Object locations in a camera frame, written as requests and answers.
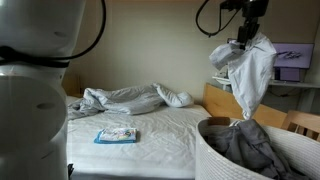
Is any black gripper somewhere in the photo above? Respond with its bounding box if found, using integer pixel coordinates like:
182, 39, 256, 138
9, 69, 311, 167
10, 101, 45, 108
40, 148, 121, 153
236, 0, 270, 51

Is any small wooden nightstand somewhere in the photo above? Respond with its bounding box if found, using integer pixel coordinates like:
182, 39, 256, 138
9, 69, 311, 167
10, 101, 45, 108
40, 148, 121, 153
61, 74, 84, 98

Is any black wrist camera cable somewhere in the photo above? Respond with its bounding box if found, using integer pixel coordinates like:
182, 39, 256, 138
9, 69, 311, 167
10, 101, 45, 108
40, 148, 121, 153
194, 0, 242, 38

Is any white shirt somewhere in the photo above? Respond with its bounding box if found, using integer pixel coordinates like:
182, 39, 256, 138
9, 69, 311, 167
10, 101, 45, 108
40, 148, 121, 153
208, 31, 278, 121

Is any white woven laundry basket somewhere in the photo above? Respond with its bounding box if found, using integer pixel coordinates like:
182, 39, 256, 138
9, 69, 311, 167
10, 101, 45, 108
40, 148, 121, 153
194, 117, 320, 180

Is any grey garment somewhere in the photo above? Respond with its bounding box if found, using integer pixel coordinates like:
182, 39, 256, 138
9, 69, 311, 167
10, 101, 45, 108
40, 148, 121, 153
203, 118, 312, 180

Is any gray rumpled blanket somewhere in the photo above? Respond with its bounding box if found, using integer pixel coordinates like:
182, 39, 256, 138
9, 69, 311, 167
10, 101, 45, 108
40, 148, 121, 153
66, 83, 168, 121

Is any small laptop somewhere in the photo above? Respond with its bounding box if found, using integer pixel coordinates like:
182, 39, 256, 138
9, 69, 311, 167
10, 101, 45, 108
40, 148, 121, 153
274, 67, 303, 84

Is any white desk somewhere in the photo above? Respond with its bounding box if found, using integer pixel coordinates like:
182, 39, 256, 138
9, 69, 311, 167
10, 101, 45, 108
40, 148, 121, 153
211, 75, 320, 113

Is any wide black monitor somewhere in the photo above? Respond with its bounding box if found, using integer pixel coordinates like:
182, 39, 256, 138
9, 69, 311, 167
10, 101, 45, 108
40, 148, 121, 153
227, 37, 316, 70

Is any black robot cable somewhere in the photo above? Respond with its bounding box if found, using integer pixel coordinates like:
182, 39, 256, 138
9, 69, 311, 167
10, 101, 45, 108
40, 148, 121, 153
0, 0, 108, 68

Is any bed with white sheet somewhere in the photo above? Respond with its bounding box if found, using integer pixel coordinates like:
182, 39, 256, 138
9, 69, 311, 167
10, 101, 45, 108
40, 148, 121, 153
65, 95, 213, 180

